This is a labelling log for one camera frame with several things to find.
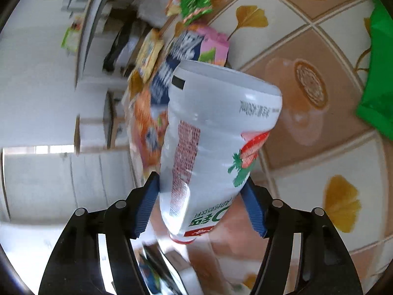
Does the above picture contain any leaf patterned tablecloth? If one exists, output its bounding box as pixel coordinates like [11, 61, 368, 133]
[123, 0, 393, 295]

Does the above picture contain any black bag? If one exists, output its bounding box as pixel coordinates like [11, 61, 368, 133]
[103, 6, 148, 74]

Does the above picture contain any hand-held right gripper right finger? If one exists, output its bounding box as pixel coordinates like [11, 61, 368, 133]
[241, 177, 363, 295]

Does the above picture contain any black flat device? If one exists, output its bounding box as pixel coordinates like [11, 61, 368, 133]
[138, 243, 188, 295]

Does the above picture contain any yellow brown snack packet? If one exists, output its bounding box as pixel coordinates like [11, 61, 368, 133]
[127, 70, 145, 100]

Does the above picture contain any wooden chair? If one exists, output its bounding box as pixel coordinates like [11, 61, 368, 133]
[75, 90, 129, 157]

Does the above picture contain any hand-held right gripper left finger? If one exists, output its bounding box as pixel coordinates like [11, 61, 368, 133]
[38, 170, 160, 295]

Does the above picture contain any white pillow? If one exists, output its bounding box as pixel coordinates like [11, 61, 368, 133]
[135, 0, 175, 28]

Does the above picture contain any white strawberry drink bottle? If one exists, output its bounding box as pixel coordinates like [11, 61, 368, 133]
[159, 60, 283, 246]

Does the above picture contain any green white box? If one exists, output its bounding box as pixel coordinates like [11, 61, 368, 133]
[61, 26, 81, 53]

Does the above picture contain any green snack packet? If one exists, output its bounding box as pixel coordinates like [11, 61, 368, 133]
[180, 0, 214, 27]

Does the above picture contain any large green chip bag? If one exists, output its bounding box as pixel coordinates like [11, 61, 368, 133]
[356, 0, 393, 142]

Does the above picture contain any pink snack packet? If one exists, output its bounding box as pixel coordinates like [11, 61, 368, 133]
[196, 26, 230, 66]

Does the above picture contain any blue white snack packet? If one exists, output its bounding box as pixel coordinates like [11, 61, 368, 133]
[150, 31, 205, 106]

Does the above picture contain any orange snack packet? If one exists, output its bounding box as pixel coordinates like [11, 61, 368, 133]
[129, 89, 169, 168]

